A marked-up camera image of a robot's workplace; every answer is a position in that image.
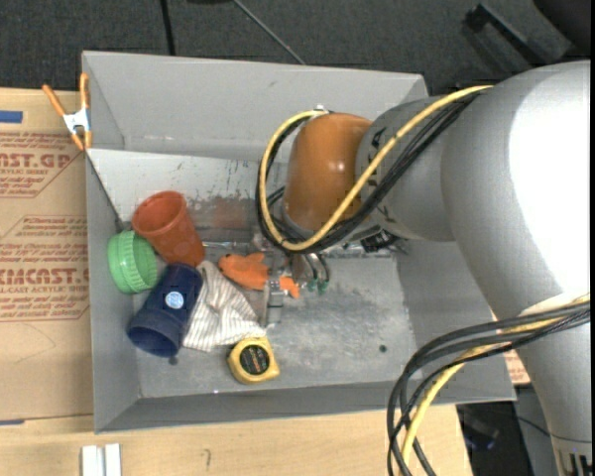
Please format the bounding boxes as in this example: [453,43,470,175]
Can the orange plastic cup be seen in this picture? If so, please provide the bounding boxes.
[131,189,207,269]

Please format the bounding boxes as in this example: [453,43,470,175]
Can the white striped cloth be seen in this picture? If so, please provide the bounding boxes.
[180,259,269,354]

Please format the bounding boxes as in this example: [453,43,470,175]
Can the green ribbed plastic lid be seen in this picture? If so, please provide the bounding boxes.
[106,229,160,296]

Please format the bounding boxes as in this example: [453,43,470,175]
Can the yellow tape measure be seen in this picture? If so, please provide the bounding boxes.
[225,335,282,386]

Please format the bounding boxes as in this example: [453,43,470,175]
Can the grey metal bin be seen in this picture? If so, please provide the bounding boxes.
[80,50,519,434]

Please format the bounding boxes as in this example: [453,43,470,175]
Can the orange toy fish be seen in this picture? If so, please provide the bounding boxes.
[217,251,302,300]

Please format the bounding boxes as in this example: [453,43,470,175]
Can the dark blue plastic cup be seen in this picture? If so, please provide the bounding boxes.
[126,262,204,359]

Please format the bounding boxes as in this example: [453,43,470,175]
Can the brown cardboard board, red print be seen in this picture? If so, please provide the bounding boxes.
[0,85,533,428]

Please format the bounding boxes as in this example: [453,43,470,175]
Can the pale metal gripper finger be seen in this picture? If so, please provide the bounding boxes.
[265,279,286,325]

